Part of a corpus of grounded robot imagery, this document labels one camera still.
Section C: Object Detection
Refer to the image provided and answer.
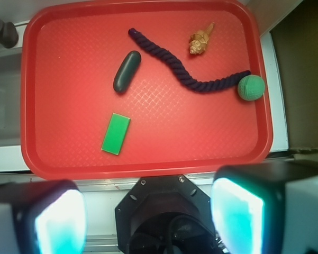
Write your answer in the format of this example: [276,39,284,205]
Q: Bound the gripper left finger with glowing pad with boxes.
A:
[0,180,87,253]

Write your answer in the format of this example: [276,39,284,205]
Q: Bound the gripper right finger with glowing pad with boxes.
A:
[211,160,318,253]

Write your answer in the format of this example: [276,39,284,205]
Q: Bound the green rectangular block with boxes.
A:
[101,113,131,155]

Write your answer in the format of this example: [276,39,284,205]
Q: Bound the green dimpled ball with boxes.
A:
[238,75,265,101]

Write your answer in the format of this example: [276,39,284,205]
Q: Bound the red plastic tray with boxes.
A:
[21,1,272,179]

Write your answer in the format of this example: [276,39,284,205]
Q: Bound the dark green oblong capsule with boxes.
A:
[113,51,141,94]

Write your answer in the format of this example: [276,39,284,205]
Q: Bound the golden spiral seashell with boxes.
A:
[189,22,215,55]

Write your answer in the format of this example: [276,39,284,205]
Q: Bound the dark metal clamp fixture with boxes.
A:
[0,20,19,49]

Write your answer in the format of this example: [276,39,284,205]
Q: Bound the black octagonal mount plate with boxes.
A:
[115,175,222,253]

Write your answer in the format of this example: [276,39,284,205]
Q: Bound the dark purple twisted rope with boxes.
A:
[128,28,252,94]

